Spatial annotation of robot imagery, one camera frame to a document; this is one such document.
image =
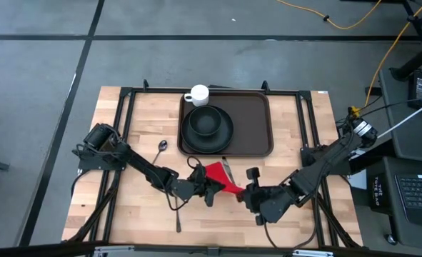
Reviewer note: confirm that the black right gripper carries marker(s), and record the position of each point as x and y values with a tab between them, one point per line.
271	203

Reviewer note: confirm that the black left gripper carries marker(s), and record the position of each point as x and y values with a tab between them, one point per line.
184	188

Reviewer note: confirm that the red cloth napkin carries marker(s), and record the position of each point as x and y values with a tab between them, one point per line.
219	171

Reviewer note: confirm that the dark metal knife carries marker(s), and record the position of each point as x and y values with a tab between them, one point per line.
227	167

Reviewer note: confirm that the black round plate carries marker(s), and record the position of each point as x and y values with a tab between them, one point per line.
196	145

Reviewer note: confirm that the dark metal fork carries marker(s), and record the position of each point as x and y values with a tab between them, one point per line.
178	221

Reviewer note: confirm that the black bowl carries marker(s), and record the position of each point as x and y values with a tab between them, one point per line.
205	121

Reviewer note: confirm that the dark metal spoon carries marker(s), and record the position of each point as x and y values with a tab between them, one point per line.
163	145

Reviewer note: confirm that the white mug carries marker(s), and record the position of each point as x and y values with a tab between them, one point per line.
200	94

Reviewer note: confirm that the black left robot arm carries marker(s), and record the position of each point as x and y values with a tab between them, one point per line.
139	164

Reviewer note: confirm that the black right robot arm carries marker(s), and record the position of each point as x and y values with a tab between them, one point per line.
325	167

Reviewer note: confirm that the brown plastic tray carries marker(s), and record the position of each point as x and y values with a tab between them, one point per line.
253	125

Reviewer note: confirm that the white paper sheet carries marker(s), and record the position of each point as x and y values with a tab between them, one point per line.
357	182

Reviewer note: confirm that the black tote bag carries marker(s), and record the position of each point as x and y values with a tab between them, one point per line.
380	192

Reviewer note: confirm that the black caster wheel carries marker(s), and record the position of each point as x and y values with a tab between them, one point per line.
391	239

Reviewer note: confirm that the dark grey side desk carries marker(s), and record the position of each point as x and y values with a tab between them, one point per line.
410	150

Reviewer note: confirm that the black laptop keyboard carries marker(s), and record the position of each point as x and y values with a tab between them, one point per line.
419	196

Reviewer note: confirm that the white thin rod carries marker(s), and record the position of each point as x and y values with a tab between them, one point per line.
410	116

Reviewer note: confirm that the black crossbar with silver mounts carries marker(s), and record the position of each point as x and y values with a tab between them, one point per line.
35	250

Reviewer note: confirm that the black desk stand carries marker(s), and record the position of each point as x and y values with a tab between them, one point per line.
417	59

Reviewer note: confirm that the black frame bracket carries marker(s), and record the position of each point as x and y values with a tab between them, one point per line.
265	85
145	85

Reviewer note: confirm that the black metal table frame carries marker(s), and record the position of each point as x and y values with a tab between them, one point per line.
125	92

